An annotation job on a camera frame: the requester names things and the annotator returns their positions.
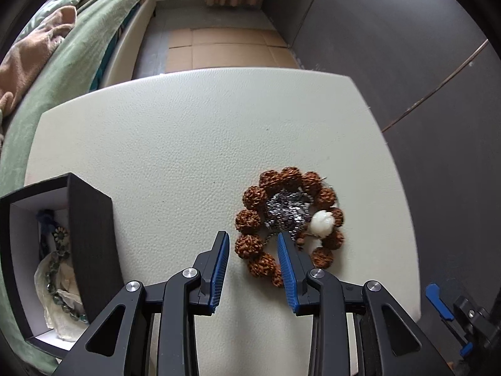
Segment brown rudraksha bead bracelet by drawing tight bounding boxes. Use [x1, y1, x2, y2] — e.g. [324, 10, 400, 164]
[233, 165, 347, 289]

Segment black square jewelry box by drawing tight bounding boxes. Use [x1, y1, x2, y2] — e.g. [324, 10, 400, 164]
[1, 173, 124, 359]

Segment silver chain bundle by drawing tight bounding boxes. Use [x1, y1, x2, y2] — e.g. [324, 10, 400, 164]
[264, 190, 314, 239]

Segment blue flower bead bracelet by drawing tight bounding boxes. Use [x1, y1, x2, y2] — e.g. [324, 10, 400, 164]
[35, 209, 71, 262]

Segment flattened cardboard sheets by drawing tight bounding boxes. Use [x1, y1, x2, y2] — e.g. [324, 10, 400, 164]
[166, 27, 299, 73]

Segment clear plastic pouch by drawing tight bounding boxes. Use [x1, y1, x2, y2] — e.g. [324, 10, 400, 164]
[34, 251, 89, 342]

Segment pink fleece blanket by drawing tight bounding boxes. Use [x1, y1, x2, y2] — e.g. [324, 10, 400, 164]
[0, 5, 77, 117]

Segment bed with green sheet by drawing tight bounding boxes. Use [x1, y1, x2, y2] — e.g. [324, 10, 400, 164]
[0, 0, 158, 374]

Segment white carved pendant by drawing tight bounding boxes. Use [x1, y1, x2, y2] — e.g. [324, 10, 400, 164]
[308, 211, 335, 238]

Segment white leather ottoman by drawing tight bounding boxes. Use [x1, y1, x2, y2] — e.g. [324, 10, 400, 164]
[23, 66, 422, 376]

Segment green stone bead necklace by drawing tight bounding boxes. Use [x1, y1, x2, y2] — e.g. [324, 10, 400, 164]
[43, 226, 90, 325]

